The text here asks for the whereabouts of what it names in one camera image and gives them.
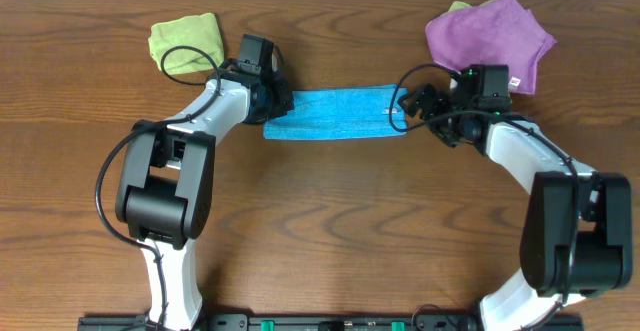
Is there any blue microfiber cloth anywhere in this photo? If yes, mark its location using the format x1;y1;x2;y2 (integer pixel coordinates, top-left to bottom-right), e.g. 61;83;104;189
263;84;407;141

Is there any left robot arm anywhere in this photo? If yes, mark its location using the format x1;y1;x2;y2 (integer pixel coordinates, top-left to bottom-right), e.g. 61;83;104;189
115;34;294;330

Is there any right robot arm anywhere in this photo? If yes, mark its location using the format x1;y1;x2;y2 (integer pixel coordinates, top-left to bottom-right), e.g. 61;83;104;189
390;64;633;330

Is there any purple microfiber cloth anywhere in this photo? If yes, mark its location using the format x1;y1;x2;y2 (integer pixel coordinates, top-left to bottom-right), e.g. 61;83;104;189
425;0;556;95

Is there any folded green cloth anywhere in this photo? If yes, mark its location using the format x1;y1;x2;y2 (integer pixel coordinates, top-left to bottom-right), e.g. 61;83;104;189
148;13;225;75

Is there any green cloth under pile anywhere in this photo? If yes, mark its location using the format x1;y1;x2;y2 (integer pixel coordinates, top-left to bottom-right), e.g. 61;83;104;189
447;0;493;13

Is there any right black cable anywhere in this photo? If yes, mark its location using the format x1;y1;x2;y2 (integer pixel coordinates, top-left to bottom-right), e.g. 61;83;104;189
387;63;581;330

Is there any black cable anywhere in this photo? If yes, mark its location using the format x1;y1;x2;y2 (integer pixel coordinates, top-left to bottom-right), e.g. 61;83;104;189
387;63;581;330
94;45;236;331

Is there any left black cable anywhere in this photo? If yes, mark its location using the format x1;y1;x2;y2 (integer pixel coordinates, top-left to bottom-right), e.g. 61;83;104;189
94;45;236;331

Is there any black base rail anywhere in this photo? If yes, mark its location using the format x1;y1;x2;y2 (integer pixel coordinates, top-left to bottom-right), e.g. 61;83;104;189
76;312;585;331

